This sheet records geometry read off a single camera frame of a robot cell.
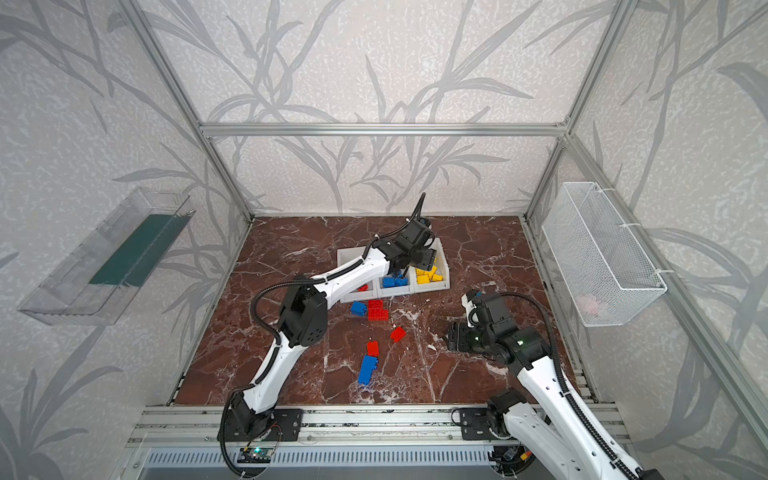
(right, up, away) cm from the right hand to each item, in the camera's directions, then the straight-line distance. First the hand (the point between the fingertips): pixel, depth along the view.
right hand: (452, 326), depth 77 cm
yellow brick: (-6, +10, +21) cm, 24 cm away
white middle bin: (-14, +7, +19) cm, 25 cm away
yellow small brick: (-1, +10, +24) cm, 25 cm away
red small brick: (-15, -6, +12) cm, 20 cm away
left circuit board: (-48, -29, -6) cm, 57 cm away
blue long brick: (-23, -13, +5) cm, 27 cm away
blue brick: (-27, +1, +16) cm, 32 cm away
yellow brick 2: (-4, +13, +11) cm, 17 cm away
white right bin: (0, +13, +20) cm, 24 cm away
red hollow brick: (-22, +3, +16) cm, 27 cm away
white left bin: (-32, +17, +24) cm, 44 cm away
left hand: (-4, +21, +17) cm, 27 cm away
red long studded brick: (-21, 0, +14) cm, 25 cm away
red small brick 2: (-22, -9, +8) cm, 25 cm away
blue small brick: (-18, +9, +19) cm, 28 cm away
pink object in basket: (+33, +7, -4) cm, 34 cm away
